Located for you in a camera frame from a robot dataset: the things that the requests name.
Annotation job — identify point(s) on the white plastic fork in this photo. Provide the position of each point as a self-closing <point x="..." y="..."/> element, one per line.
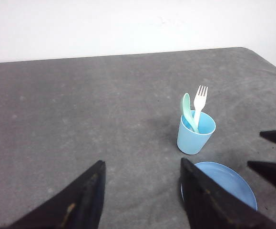
<point x="199" y="102"/>

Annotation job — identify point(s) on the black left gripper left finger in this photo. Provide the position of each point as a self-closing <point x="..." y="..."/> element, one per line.
<point x="78" y="206"/>

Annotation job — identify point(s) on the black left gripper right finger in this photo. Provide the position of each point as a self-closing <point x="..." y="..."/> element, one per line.
<point x="209" y="206"/>

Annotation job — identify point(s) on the blue plastic plate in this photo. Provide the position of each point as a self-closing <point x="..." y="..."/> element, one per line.
<point x="230" y="181"/>

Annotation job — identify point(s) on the light blue plastic cup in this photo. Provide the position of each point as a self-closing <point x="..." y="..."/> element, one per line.
<point x="190" y="142"/>

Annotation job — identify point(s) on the mint green plastic spoon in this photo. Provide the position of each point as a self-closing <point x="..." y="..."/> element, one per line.
<point x="187" y="113"/>

